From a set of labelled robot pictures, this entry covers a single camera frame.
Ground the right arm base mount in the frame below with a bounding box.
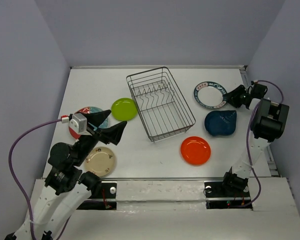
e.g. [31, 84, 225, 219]
[203, 181, 252, 210]

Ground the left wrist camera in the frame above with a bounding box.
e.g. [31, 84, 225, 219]
[68, 113, 88, 139]

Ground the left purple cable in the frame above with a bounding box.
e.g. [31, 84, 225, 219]
[9, 115, 73, 240]

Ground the dark blue shell plate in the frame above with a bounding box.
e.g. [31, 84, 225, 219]
[204, 110, 237, 137]

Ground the lime green plate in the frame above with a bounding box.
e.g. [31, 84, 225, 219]
[111, 98, 138, 121]

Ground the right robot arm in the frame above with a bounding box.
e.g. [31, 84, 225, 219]
[220, 80, 290, 196]

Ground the green rimmed white plate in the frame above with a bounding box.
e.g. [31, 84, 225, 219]
[193, 81, 227, 110]

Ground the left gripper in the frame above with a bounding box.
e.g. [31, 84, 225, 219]
[74, 108, 129, 165]

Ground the beige floral plate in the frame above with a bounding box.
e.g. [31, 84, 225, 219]
[84, 146, 117, 177]

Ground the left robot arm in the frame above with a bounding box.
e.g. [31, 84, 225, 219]
[5, 109, 127, 240]

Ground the orange plate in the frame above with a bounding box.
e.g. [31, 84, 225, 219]
[180, 136, 212, 166]

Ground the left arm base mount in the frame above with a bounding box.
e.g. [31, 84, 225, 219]
[77, 181, 117, 211]

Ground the wire dish rack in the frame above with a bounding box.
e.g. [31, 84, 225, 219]
[126, 66, 196, 142]

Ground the red and teal plate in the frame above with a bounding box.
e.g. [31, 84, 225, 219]
[68, 106, 109, 140]

